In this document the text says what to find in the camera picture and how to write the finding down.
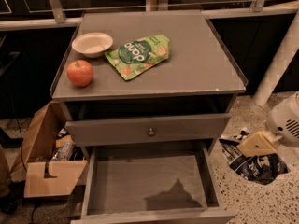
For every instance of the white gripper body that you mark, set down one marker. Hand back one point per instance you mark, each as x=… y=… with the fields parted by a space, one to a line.
x=282 y=121

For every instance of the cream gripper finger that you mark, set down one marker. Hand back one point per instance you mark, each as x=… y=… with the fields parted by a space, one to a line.
x=259 y=144

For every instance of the blue chip bag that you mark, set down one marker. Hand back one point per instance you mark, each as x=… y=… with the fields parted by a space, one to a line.
x=260 y=169

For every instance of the grey top drawer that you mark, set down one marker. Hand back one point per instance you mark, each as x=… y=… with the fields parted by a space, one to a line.
x=100 y=132

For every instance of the round metal drawer knob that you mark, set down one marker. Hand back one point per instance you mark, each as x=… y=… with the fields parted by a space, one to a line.
x=151 y=132

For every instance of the open grey middle drawer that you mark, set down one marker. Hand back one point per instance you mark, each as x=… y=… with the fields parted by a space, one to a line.
x=152 y=183

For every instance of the grey drawer cabinet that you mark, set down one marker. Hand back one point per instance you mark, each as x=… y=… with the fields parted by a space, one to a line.
x=199 y=77

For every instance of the green chip bag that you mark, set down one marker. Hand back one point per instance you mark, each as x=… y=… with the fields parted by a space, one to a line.
x=136 y=57

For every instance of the white diagonal pole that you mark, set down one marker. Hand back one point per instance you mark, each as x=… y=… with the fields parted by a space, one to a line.
x=283 y=57

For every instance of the white paper bowl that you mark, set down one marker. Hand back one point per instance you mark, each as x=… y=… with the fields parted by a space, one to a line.
x=92 y=45

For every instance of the red apple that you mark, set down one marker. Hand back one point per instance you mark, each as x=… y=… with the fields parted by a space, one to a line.
x=80 y=73

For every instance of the wrapped items in box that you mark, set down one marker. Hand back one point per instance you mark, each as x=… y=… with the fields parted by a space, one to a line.
x=65 y=149

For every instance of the brown cardboard box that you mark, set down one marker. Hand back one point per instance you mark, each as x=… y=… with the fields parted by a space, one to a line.
x=43 y=177

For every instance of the metal railing frame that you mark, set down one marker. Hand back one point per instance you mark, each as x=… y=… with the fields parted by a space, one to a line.
x=26 y=14

